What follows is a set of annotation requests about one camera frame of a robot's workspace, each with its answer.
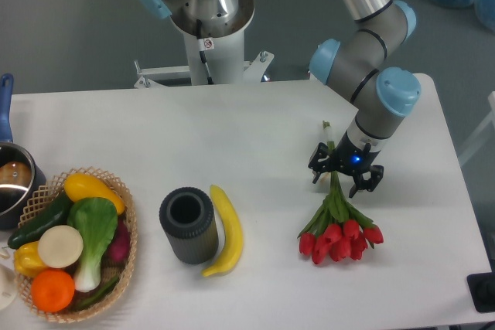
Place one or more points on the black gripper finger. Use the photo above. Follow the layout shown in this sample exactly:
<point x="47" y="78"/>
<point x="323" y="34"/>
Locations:
<point x="370" y="184"/>
<point x="320" y="161"/>

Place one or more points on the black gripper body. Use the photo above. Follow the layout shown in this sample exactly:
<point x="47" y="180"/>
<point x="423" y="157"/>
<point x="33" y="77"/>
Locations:
<point x="354" y="160"/>

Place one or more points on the red tulip bouquet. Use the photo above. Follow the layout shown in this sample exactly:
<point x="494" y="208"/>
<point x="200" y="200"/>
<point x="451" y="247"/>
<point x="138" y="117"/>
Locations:
<point x="337" y="230"/>

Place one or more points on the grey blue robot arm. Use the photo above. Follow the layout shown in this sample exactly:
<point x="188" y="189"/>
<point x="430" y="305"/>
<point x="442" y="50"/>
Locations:
<point x="382" y="97"/>

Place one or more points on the yellow plastic banana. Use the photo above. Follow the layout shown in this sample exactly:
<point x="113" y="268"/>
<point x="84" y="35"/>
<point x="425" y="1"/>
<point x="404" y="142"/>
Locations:
<point x="233" y="234"/>

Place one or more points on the dark grey ribbed vase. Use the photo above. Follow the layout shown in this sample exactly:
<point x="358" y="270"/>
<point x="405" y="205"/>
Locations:
<point x="187" y="217"/>

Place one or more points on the black device at edge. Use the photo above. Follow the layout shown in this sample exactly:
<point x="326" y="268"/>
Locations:
<point x="481" y="288"/>

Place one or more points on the purple red sweet potato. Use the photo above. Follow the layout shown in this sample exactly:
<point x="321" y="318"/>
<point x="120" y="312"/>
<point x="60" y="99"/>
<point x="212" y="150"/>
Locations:
<point x="119" y="248"/>

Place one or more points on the green bok choy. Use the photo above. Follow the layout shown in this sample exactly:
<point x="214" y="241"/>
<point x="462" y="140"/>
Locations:
<point x="96" y="220"/>

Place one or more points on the yellow squash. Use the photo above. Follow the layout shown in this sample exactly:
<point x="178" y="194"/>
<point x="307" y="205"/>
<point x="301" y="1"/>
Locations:
<point x="80" y="186"/>

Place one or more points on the green chili pepper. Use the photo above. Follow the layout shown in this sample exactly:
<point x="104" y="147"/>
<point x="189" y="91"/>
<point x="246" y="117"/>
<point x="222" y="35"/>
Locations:
<point x="98" y="295"/>

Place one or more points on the woven wicker basket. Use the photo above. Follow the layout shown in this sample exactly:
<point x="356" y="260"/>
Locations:
<point x="116" y="267"/>

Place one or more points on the dark green cucumber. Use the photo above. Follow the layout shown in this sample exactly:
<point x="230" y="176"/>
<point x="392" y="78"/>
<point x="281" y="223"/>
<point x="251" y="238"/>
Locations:
<point x="54" y="214"/>

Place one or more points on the white round radish slice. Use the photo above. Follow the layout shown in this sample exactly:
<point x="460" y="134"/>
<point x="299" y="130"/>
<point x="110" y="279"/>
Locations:
<point x="60" y="246"/>

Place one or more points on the orange fruit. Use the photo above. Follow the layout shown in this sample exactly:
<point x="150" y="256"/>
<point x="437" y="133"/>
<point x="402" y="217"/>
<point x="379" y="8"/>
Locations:
<point x="52" y="290"/>

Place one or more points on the yellow bell pepper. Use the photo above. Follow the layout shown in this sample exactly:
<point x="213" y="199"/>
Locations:
<point x="27" y="260"/>

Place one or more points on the white frame at right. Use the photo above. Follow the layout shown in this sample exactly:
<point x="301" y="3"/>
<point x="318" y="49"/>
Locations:
<point x="479" y="136"/>

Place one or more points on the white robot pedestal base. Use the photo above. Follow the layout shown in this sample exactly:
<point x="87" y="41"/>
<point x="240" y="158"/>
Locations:
<point x="213" y="34"/>

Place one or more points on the blue handled saucepan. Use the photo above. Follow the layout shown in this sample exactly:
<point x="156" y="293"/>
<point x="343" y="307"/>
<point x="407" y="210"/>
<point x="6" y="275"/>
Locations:
<point x="20" y="175"/>

